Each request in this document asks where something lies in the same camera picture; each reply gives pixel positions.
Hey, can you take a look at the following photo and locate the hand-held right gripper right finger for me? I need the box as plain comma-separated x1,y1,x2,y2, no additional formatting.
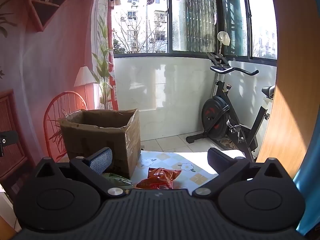
192,147,292,197

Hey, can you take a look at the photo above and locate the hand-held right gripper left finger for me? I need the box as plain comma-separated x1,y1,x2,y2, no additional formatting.
35,147,125,197

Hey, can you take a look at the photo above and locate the brown cardboard box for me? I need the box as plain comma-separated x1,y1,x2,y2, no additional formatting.
58,108,142,178

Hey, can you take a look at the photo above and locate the green snack packet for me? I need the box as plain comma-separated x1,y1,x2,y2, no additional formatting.
101,172,133,189

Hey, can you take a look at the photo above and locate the orange chip bag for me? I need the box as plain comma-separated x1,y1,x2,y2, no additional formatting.
132,167,182,190

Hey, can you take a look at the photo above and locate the patterned slipper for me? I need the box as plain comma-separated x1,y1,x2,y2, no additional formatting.
220,138,237,148

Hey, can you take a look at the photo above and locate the floral tablecloth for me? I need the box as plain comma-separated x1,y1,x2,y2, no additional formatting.
57,150,255,195

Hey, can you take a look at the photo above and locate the black exercise bike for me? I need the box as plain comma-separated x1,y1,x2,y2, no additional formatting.
185,52,275,163

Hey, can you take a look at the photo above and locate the wooden door panel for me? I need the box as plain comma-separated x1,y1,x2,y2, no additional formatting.
256,0,320,178

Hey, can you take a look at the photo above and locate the black framed window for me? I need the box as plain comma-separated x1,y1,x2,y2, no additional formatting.
112,0,278,60

